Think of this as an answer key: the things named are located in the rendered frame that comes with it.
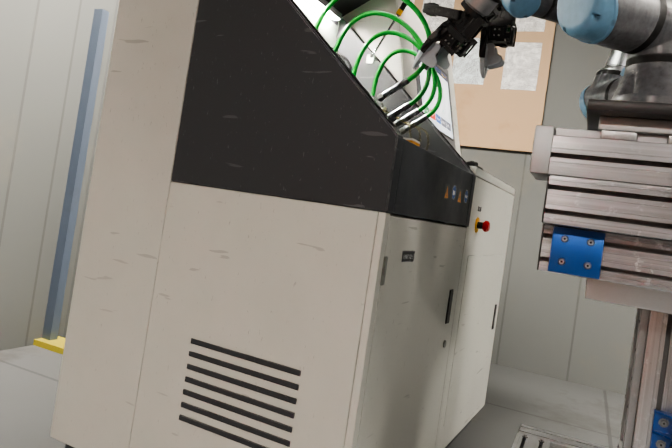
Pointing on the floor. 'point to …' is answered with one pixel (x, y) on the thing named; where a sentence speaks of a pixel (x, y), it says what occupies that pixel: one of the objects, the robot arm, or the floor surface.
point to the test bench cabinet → (261, 322)
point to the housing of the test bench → (128, 195)
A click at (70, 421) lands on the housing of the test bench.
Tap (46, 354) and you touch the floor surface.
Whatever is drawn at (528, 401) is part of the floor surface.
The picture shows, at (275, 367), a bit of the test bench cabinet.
